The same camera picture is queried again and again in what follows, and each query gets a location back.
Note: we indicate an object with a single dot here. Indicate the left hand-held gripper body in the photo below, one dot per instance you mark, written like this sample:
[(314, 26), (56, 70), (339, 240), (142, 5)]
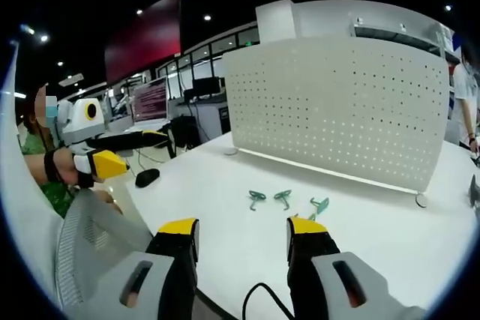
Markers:
[(80, 121)]

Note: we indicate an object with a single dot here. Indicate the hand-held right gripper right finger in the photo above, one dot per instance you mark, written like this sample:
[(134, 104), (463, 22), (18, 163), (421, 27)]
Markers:
[(318, 267)]

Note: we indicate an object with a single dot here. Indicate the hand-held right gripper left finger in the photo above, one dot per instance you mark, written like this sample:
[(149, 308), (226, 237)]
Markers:
[(165, 282)]

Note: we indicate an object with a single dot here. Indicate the teal hook assembly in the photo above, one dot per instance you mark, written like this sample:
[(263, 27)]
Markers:
[(257, 198), (283, 196), (319, 205)]

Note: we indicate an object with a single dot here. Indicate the white perforated mounting plate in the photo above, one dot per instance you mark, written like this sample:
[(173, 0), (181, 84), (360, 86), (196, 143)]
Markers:
[(337, 110)]

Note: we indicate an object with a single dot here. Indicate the person's left hand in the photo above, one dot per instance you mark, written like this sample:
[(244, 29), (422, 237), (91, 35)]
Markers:
[(63, 170)]

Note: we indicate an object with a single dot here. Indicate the black computer mouse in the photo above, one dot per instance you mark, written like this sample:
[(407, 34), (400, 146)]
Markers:
[(147, 177)]

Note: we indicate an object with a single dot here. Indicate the monitor with text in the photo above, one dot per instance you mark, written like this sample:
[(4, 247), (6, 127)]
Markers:
[(150, 102)]

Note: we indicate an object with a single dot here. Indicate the black office chair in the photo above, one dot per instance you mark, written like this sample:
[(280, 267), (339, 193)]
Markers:
[(183, 132)]

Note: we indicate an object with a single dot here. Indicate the grey mesh office chair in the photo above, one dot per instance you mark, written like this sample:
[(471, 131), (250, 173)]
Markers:
[(90, 234)]

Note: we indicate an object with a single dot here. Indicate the black monitor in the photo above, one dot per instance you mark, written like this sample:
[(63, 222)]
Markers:
[(206, 87)]

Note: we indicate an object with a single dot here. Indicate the white curved panel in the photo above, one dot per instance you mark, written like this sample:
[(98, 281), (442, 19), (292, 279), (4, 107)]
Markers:
[(26, 222)]

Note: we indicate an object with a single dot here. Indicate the white partition panel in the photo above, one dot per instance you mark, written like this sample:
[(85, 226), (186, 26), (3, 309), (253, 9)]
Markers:
[(318, 18)]

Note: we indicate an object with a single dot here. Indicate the large red wall screen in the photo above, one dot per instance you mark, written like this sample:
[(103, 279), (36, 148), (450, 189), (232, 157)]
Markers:
[(144, 39)]

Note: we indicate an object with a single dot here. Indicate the white wall shelf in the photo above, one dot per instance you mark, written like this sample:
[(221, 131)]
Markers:
[(401, 33)]

